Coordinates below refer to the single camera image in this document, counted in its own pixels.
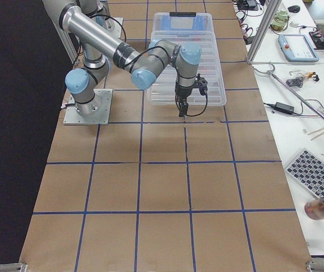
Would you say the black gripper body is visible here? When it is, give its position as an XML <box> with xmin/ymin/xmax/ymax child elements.
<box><xmin>174</xmin><ymin>73</ymin><xmax>208</xmax><ymax>105</ymax></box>

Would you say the clear plastic box lid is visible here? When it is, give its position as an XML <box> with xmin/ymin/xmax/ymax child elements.
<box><xmin>147</xmin><ymin>31</ymin><xmax>227</xmax><ymax>107</ymax></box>

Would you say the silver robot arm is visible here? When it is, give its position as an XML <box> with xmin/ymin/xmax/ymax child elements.
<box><xmin>43</xmin><ymin>1</ymin><xmax>208</xmax><ymax>117</ymax></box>
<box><xmin>94</xmin><ymin>0</ymin><xmax>116</xmax><ymax>33</ymax></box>

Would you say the clear plastic storage box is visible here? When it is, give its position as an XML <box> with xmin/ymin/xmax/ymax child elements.
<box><xmin>152</xmin><ymin>12</ymin><xmax>214</xmax><ymax>33</ymax></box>

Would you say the black power adapter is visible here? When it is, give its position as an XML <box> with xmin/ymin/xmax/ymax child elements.
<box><xmin>275</xmin><ymin>102</ymin><xmax>294</xmax><ymax>114</ymax></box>

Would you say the metal rod stand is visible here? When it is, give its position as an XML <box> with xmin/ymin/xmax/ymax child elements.
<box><xmin>253</xmin><ymin>63</ymin><xmax>324</xmax><ymax>120</ymax></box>

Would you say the green jar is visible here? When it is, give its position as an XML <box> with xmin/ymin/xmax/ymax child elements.
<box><xmin>270</xmin><ymin>10</ymin><xmax>289</xmax><ymax>32</ymax></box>

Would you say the teach pendant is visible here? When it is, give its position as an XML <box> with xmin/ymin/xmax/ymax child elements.
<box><xmin>278</xmin><ymin>34</ymin><xmax>319</xmax><ymax>62</ymax></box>

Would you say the checkered calibration board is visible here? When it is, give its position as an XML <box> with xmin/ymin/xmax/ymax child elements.
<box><xmin>284</xmin><ymin>149</ymin><xmax>324</xmax><ymax>198</ymax></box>

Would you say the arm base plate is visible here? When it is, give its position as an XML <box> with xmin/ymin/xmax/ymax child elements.
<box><xmin>94</xmin><ymin>16</ymin><xmax>123</xmax><ymax>38</ymax></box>
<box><xmin>63</xmin><ymin>88</ymin><xmax>113</xmax><ymax>125</ymax></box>

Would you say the black box latch handle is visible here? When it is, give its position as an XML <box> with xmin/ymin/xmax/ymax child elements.
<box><xmin>169</xmin><ymin>11</ymin><xmax>197</xmax><ymax>17</ymax></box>

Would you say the aluminium frame post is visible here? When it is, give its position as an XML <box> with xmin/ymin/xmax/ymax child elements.
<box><xmin>246</xmin><ymin>0</ymin><xmax>281</xmax><ymax>64</ymax></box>

